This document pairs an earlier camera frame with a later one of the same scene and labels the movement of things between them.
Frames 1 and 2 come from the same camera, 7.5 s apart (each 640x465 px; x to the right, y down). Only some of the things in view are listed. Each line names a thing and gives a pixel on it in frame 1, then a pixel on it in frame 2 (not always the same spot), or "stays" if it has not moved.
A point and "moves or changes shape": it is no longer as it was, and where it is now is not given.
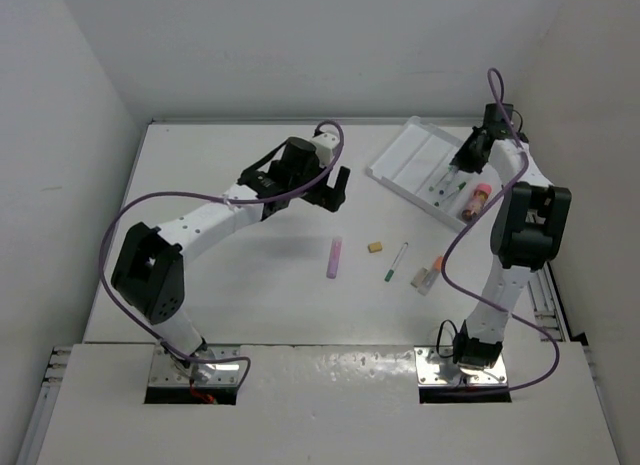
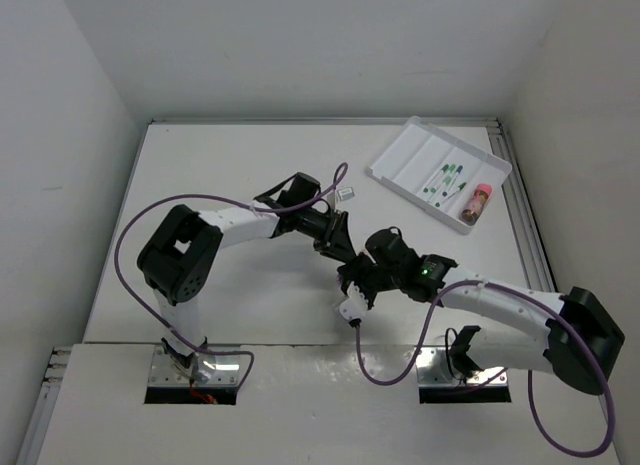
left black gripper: (327, 196) -> (334, 239)
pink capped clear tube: (477, 201) stays
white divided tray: (417, 164) stays
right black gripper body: (468, 157) -> (370, 278)
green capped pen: (439, 181) stays
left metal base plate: (169, 371) stays
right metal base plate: (433, 369) stays
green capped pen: (396, 263) moves or changes shape
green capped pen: (453, 191) stays
